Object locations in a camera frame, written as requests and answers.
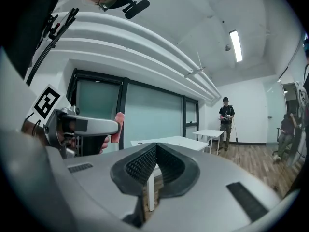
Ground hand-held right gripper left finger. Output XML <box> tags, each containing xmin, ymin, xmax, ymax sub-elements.
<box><xmin>45</xmin><ymin>143</ymin><xmax>158</xmax><ymax>229</ymax></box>

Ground person's left hand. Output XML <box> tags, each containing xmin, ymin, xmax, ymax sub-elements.
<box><xmin>62</xmin><ymin>131</ymin><xmax>111</xmax><ymax>157</ymax></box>

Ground black head-worn camera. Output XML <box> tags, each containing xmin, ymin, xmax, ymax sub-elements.
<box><xmin>122</xmin><ymin>0</ymin><xmax>151</xmax><ymax>20</ymax></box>

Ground person's black clothing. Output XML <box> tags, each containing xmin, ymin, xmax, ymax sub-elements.
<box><xmin>0</xmin><ymin>0</ymin><xmax>70</xmax><ymax>81</ymax></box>

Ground black clip with cable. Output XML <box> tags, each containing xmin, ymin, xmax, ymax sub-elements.
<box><xmin>25</xmin><ymin>7</ymin><xmax>80</xmax><ymax>87</ymax></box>

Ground long ceiling light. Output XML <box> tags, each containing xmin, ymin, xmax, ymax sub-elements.
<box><xmin>228</xmin><ymin>29</ymin><xmax>243</xmax><ymax>63</ymax></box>

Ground large white table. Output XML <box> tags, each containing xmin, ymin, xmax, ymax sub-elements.
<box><xmin>130</xmin><ymin>135</ymin><xmax>210</xmax><ymax>212</ymax></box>

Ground white ceiling ducts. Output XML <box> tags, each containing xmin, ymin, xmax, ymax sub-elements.
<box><xmin>50</xmin><ymin>10</ymin><xmax>222</xmax><ymax>106</ymax></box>

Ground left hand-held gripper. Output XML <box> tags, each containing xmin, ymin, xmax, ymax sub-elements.
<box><xmin>30</xmin><ymin>83</ymin><xmax>121</xmax><ymax>160</ymax></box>

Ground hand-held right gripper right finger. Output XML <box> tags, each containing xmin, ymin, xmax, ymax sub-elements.
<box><xmin>144</xmin><ymin>143</ymin><xmax>289</xmax><ymax>232</ymax></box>

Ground person's left forearm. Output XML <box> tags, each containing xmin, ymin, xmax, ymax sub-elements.
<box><xmin>21</xmin><ymin>119</ymin><xmax>49</xmax><ymax>146</ymax></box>

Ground small white table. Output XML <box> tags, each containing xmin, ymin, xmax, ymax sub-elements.
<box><xmin>192</xmin><ymin>129</ymin><xmax>225</xmax><ymax>156</ymax></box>

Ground black-framed frosted glass partition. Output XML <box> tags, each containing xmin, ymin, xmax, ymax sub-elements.
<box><xmin>66</xmin><ymin>67</ymin><xmax>200</xmax><ymax>155</ymax></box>

